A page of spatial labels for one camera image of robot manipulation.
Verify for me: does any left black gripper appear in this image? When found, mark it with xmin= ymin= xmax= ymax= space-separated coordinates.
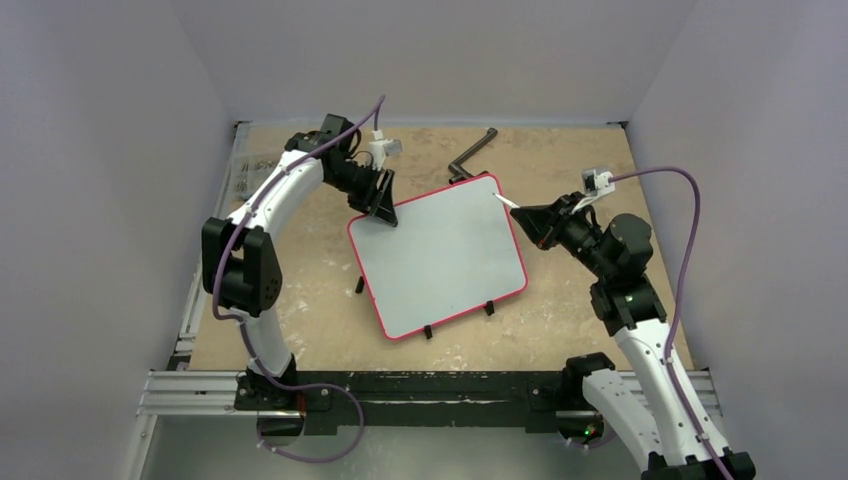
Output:
xmin=326 ymin=161 xmax=398 ymax=227

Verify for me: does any black white marker pen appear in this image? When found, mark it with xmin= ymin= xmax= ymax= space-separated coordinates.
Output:
xmin=493 ymin=193 xmax=519 ymax=210

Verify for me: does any red framed whiteboard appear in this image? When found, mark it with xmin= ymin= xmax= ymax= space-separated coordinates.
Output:
xmin=347 ymin=174 xmax=529 ymax=340

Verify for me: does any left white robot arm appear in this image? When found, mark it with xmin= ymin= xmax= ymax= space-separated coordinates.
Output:
xmin=201 ymin=114 xmax=402 ymax=409

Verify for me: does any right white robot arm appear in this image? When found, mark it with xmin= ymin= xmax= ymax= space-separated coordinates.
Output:
xmin=508 ymin=192 xmax=756 ymax=479

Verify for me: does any clear plastic screw box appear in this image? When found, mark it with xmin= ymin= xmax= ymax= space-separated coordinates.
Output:
xmin=231 ymin=152 xmax=281 ymax=200

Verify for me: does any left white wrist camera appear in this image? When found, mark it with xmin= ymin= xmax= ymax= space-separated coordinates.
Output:
xmin=367 ymin=129 xmax=403 ymax=171

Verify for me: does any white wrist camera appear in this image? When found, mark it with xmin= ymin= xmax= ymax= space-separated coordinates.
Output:
xmin=367 ymin=129 xmax=403 ymax=171
xmin=571 ymin=167 xmax=615 ymax=214

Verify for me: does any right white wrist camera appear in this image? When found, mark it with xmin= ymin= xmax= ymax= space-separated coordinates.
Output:
xmin=571 ymin=167 xmax=615 ymax=214

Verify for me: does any black crank handle tool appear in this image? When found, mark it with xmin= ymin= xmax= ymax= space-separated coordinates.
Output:
xmin=447 ymin=127 xmax=499 ymax=185

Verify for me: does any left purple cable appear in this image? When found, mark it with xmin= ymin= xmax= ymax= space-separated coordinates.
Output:
xmin=210 ymin=94 xmax=387 ymax=386

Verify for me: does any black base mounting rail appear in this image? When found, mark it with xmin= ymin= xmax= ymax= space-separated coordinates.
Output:
xmin=234 ymin=371 xmax=605 ymax=441

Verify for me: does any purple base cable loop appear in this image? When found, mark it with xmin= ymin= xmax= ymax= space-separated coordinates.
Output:
xmin=256 ymin=382 xmax=366 ymax=464

